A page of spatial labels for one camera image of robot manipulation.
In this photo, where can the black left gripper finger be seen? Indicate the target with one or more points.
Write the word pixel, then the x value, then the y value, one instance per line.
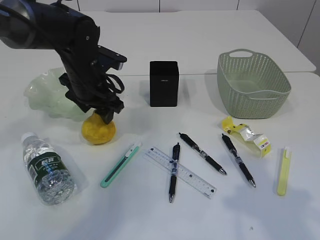
pixel 106 114

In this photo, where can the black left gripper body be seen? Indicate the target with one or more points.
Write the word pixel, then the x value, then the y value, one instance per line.
pixel 89 86

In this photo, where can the yellow pear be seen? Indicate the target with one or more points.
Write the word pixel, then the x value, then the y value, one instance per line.
pixel 96 131

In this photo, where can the clear water bottle green label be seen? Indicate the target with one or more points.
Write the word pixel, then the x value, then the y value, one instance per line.
pixel 49 175

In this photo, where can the yellow utility knife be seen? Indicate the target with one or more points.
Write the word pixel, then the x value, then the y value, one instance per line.
pixel 284 172

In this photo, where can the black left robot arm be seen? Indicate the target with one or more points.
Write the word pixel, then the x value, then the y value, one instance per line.
pixel 74 36

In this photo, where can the translucent green wavy plate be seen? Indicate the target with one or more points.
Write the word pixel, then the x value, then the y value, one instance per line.
pixel 45 93

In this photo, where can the teal utility knife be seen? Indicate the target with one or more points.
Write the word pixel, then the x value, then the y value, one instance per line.
pixel 112 174

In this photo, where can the black square pen holder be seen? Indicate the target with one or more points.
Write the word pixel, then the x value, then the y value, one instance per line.
pixel 163 83

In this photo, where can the black pen on ruler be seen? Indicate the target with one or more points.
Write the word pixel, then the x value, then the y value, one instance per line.
pixel 174 170

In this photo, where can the black pen middle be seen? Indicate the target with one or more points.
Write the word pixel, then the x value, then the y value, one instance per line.
pixel 202 153

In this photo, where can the black pen right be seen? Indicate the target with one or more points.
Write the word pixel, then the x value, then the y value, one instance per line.
pixel 238 159

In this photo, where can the clear plastic ruler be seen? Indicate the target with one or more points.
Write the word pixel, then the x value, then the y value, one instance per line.
pixel 183 173

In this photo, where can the green woven plastic basket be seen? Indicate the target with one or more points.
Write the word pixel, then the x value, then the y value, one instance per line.
pixel 251 87

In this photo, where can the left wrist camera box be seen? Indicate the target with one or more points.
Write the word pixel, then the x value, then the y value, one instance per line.
pixel 109 59

